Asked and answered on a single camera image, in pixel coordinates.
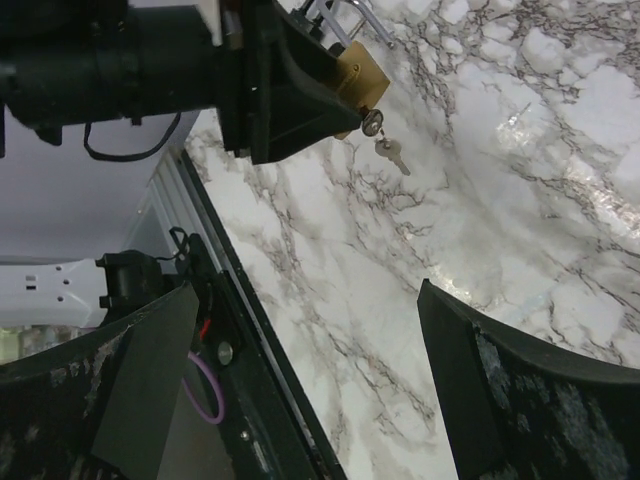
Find large brass padlock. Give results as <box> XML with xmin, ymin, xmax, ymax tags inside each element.
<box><xmin>292</xmin><ymin>1</ymin><xmax>394</xmax><ymax>138</ymax></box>

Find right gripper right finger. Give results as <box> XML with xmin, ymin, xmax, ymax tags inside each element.
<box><xmin>418</xmin><ymin>280</ymin><xmax>639</xmax><ymax>479</ymax></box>

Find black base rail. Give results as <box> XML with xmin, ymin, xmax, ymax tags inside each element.
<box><xmin>170</xmin><ymin>152</ymin><xmax>346</xmax><ymax>479</ymax></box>

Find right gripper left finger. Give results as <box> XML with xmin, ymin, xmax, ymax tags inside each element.
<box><xmin>1</xmin><ymin>284</ymin><xmax>199</xmax><ymax>479</ymax></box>

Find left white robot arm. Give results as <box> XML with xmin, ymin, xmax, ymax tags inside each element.
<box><xmin>1</xmin><ymin>1</ymin><xmax>362</xmax><ymax>164</ymax></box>

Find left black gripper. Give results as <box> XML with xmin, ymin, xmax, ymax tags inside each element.
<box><xmin>217</xmin><ymin>1</ymin><xmax>361</xmax><ymax>164</ymax></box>

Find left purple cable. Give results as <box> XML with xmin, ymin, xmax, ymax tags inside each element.
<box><xmin>182</xmin><ymin>349</ymin><xmax>227</xmax><ymax>426</ymax></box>

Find silver keys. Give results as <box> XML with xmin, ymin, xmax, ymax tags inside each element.
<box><xmin>361</xmin><ymin>107</ymin><xmax>411</xmax><ymax>176</ymax></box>

